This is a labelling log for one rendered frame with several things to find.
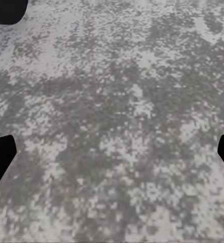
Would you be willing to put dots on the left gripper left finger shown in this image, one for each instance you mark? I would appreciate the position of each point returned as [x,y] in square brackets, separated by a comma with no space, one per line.
[8,151]

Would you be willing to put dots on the charcoal grill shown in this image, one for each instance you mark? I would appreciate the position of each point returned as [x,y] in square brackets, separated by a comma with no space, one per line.
[11,11]

